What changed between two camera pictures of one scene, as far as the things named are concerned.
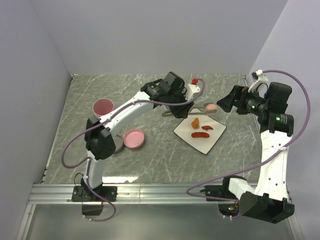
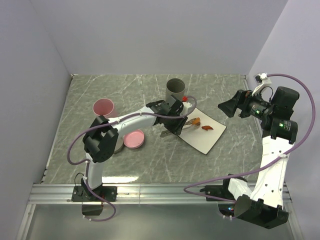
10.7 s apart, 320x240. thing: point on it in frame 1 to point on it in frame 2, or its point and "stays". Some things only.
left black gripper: [182, 112] to [178, 128]
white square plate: [200, 130] stays
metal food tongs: [167, 113] to [188, 125]
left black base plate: [84, 193] stays
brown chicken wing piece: [207, 127] stays
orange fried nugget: [195, 123] stays
